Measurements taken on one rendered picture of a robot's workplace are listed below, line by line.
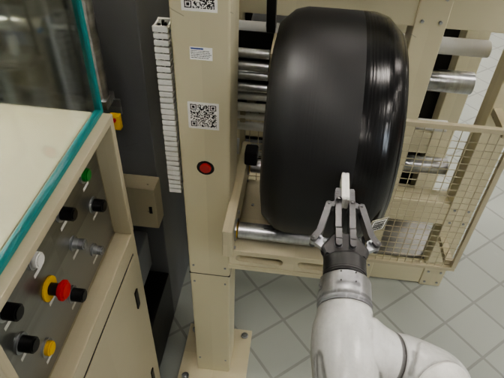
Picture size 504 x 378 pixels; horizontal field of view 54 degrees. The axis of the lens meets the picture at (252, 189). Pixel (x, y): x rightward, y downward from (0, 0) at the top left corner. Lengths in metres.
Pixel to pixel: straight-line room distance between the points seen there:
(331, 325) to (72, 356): 0.61
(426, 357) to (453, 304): 1.67
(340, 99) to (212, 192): 0.50
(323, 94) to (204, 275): 0.82
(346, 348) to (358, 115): 0.46
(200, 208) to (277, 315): 0.99
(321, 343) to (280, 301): 1.54
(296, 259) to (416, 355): 0.58
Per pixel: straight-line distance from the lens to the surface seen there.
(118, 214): 1.31
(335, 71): 1.02
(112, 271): 1.29
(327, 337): 0.78
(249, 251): 1.34
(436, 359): 0.85
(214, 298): 1.70
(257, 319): 2.25
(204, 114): 1.19
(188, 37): 1.10
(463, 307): 2.52
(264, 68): 1.55
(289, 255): 1.34
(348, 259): 0.86
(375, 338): 0.79
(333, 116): 1.00
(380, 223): 1.15
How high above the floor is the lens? 1.88
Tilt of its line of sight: 42 degrees down
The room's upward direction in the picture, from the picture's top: 3 degrees clockwise
